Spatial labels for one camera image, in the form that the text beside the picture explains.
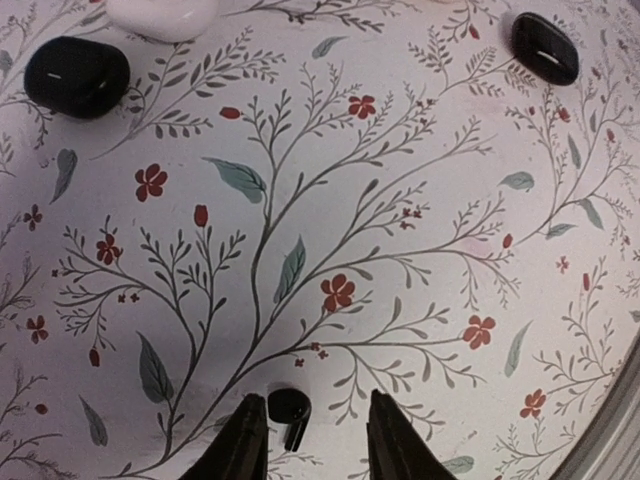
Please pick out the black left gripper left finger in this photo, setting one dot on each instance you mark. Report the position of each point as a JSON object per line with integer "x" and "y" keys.
{"x": 239, "y": 451}

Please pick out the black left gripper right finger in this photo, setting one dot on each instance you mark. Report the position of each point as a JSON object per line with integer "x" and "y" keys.
{"x": 395, "y": 450}

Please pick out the black wireless earbud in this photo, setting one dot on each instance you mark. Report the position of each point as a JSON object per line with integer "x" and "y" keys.
{"x": 292, "y": 407}

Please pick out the black oval earbud case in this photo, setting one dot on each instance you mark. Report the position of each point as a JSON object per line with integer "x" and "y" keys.
{"x": 79, "y": 78}

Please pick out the small black round case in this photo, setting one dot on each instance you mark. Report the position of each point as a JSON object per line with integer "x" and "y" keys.
{"x": 544, "y": 49}

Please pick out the white oval earbud case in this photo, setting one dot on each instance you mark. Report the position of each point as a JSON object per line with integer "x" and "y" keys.
{"x": 165, "y": 21}

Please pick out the floral patterned table mat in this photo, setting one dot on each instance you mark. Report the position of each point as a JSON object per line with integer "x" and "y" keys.
{"x": 340, "y": 196}

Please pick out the front aluminium rail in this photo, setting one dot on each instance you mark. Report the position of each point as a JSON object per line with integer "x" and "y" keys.
{"x": 609, "y": 448}

